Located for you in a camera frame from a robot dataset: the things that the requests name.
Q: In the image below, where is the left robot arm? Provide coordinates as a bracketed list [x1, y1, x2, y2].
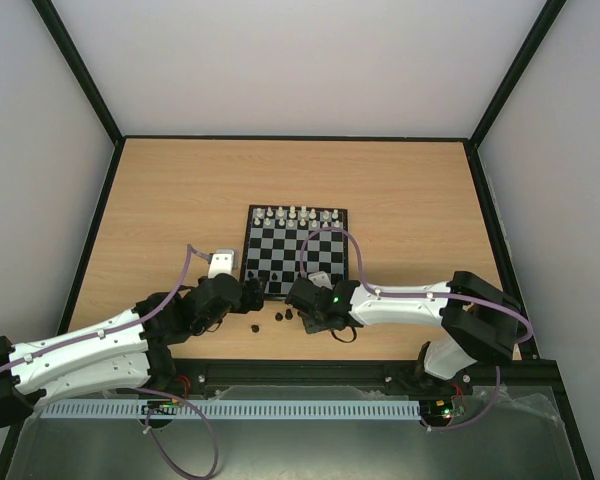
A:
[0, 274, 268, 428]

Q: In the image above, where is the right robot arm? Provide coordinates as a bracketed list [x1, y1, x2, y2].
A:
[285, 271, 520, 395]

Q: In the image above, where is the black and silver chessboard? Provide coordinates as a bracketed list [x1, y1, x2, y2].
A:
[240, 205, 349, 299]

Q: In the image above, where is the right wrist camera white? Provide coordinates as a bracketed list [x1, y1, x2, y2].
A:
[307, 271, 333, 289]

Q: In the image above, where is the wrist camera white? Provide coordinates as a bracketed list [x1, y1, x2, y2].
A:
[207, 248, 239, 278]
[307, 271, 333, 289]

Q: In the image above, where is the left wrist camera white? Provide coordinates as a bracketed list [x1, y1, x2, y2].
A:
[207, 248, 239, 278]

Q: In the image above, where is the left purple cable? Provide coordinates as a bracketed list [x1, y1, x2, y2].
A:
[0, 243, 220, 479]

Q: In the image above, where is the purple cable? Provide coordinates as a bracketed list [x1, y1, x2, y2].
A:
[299, 227, 534, 432]
[0, 243, 220, 479]

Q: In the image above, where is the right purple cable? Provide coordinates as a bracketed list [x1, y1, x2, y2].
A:
[299, 227, 534, 432]

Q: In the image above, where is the light blue cable duct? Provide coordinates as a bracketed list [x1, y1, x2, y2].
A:
[41, 399, 421, 421]

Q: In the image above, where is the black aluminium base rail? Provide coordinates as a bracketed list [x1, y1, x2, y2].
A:
[29, 357, 556, 399]

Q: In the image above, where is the black cage frame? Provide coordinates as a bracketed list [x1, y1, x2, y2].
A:
[0, 0, 594, 479]

